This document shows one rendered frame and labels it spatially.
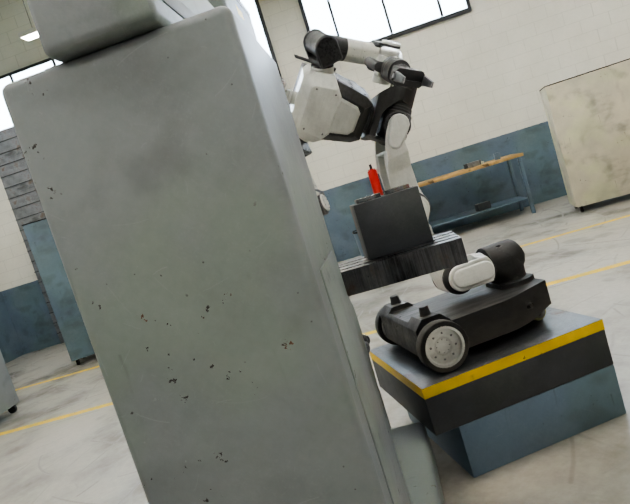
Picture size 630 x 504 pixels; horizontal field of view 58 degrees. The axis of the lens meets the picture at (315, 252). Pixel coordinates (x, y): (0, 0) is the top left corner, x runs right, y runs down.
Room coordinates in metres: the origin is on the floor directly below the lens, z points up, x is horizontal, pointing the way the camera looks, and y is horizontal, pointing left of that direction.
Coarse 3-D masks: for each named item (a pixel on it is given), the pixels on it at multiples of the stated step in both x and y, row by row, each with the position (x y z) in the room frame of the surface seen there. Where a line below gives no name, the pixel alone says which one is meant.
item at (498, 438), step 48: (528, 336) 2.21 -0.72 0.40; (576, 336) 2.13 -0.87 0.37; (384, 384) 2.58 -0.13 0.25; (432, 384) 2.03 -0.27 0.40; (480, 384) 2.06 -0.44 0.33; (528, 384) 2.09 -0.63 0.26; (576, 384) 2.13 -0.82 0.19; (432, 432) 2.05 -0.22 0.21; (480, 432) 2.05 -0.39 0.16; (528, 432) 2.08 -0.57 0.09; (576, 432) 2.12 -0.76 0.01
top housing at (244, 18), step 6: (210, 0) 1.66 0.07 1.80; (216, 0) 1.65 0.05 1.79; (222, 0) 1.66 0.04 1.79; (228, 0) 1.72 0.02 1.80; (234, 0) 1.84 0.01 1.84; (216, 6) 1.66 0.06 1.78; (228, 6) 1.68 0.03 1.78; (234, 6) 1.80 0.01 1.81; (240, 6) 1.93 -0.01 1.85; (234, 12) 1.76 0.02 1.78; (240, 12) 1.88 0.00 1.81; (246, 12) 2.02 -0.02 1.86; (240, 18) 1.85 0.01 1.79; (246, 18) 1.99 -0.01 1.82; (246, 24) 1.94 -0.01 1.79; (252, 30) 2.05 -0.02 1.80
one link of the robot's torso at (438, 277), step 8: (424, 200) 2.32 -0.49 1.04; (424, 208) 2.31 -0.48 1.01; (432, 232) 2.32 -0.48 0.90; (440, 272) 2.36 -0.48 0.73; (448, 272) 2.34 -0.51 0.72; (432, 280) 2.47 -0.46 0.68; (440, 280) 2.36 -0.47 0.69; (448, 280) 2.34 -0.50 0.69; (440, 288) 2.43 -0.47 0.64; (448, 288) 2.35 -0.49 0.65
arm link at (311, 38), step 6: (318, 30) 2.30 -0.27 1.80; (312, 36) 2.26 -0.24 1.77; (318, 36) 2.22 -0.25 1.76; (336, 36) 2.25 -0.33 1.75; (306, 42) 2.29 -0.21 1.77; (312, 42) 2.23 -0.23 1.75; (342, 42) 2.25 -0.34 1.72; (306, 48) 2.32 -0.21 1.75; (312, 48) 2.24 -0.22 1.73; (342, 48) 2.25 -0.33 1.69; (342, 54) 2.26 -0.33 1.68; (342, 60) 2.29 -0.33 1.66
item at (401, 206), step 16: (384, 192) 1.89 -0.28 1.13; (400, 192) 1.84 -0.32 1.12; (416, 192) 1.84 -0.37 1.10; (352, 208) 1.88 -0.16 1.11; (368, 208) 1.84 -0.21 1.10; (384, 208) 1.84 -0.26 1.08; (400, 208) 1.84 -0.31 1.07; (416, 208) 1.84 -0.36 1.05; (368, 224) 1.84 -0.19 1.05; (384, 224) 1.84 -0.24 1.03; (400, 224) 1.84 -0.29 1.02; (416, 224) 1.84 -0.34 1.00; (368, 240) 1.84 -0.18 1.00; (384, 240) 1.84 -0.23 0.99; (400, 240) 1.84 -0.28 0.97; (416, 240) 1.84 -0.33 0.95; (432, 240) 1.84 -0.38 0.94; (368, 256) 1.84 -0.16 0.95
